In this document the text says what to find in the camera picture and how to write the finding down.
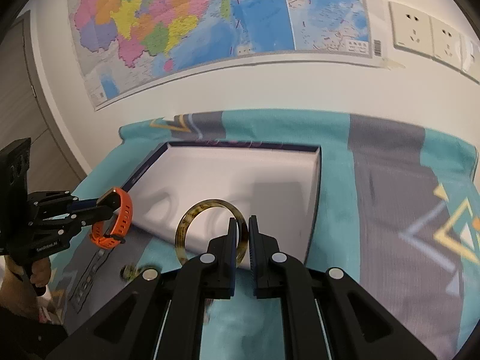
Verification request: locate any colourful wall map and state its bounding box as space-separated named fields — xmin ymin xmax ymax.
xmin=67 ymin=0 xmax=386 ymax=109

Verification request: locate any white wall socket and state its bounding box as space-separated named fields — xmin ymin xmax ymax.
xmin=389 ymin=1 xmax=434 ymax=58
xmin=430 ymin=17 xmax=462 ymax=70

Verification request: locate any dark blue tray box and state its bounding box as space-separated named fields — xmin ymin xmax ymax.
xmin=124 ymin=141 xmax=321 ymax=271

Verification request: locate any person's left hand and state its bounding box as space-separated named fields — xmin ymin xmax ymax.
xmin=1 ymin=256 xmax=51 ymax=321

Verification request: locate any orange smart watch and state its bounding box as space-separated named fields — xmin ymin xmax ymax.
xmin=89 ymin=187 xmax=133 ymax=250

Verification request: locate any white wall switch right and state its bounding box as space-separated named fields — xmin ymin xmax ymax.
xmin=460 ymin=34 xmax=480 ymax=83

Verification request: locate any tortoiseshell bangle bracelet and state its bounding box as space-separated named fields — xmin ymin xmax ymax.
xmin=174 ymin=198 xmax=249 ymax=268

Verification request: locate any wooden wardrobe door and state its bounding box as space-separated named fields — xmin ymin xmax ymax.
xmin=1 ymin=13 xmax=86 ymax=192

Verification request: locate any white wall socket middle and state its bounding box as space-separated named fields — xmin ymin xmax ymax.
xmin=430 ymin=17 xmax=462 ymax=70

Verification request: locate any teal grey patterned bedsheet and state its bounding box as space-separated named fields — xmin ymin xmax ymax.
xmin=51 ymin=110 xmax=479 ymax=359

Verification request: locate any white wall socket left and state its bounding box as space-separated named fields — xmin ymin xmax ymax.
xmin=389 ymin=1 xmax=434 ymax=58

